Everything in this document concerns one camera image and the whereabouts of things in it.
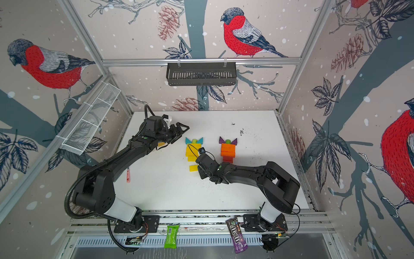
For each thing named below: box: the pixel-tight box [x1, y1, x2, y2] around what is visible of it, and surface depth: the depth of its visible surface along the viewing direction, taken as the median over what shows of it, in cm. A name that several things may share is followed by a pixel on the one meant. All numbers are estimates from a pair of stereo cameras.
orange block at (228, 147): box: [221, 142, 236, 152], surface depth 103 cm
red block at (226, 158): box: [222, 155, 234, 162], surface depth 97 cm
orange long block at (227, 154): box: [220, 151, 236, 158], surface depth 100 cm
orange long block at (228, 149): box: [221, 147, 236, 154], surface depth 103 cm
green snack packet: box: [163, 224, 180, 249], surface depth 71 cm
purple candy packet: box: [225, 216, 249, 254], surface depth 71 cm
